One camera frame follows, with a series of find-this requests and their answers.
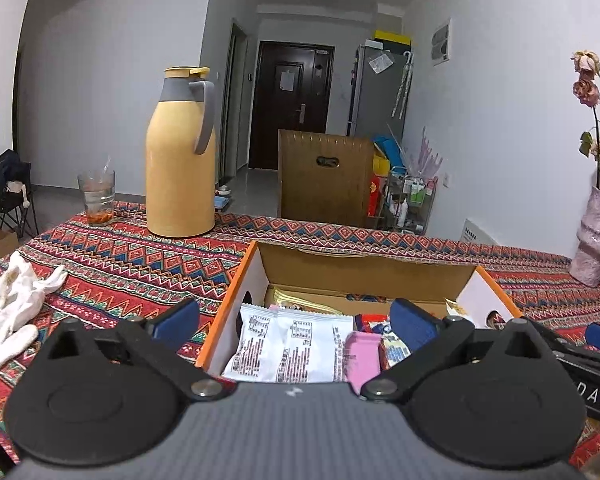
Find white folded umbrella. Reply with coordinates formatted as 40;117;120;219
391;51;415;120

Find white wall heater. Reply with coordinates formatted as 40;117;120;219
462;218;501;247

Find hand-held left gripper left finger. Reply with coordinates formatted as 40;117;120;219
34;298;238;402

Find red gift box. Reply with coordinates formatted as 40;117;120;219
367;176;387;218

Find pink textured vase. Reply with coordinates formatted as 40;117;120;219
569;186;600;287

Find orange cardboard box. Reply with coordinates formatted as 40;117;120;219
196;240;523;386

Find white blue snack packet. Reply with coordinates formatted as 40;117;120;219
380;332;412;368

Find yellow box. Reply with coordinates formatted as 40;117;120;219
373;30;412;45

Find glass cup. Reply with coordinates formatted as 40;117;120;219
77;155;116;227

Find folding chair with dark clothes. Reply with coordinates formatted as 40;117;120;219
0;149;38;236

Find white cotton glove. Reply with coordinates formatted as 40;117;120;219
0;251;68;381

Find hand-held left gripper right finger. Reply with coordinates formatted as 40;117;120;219
357;298;554;403

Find white wall panel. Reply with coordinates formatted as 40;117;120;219
430;19;452;66

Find dried pink roses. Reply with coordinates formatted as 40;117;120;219
571;50;600;196

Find metal trolley rack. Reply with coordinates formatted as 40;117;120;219
382;170;438;235

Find pink wall decoration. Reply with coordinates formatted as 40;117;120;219
414;127;443;177

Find pink snack packet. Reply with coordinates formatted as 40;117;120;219
345;331;382;386

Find red blue snack packet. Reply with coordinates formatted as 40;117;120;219
354;314;396;336

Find orange spicy stick packet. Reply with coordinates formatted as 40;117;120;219
265;285;353;317

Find dark entrance door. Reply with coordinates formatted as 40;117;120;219
248;41;335;170

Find red patterned tablecloth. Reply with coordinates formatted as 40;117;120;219
0;201;600;480

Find yellow thermos jug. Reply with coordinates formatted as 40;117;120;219
145;66;217;238

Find grey fridge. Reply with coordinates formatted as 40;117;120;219
348;43;413;138

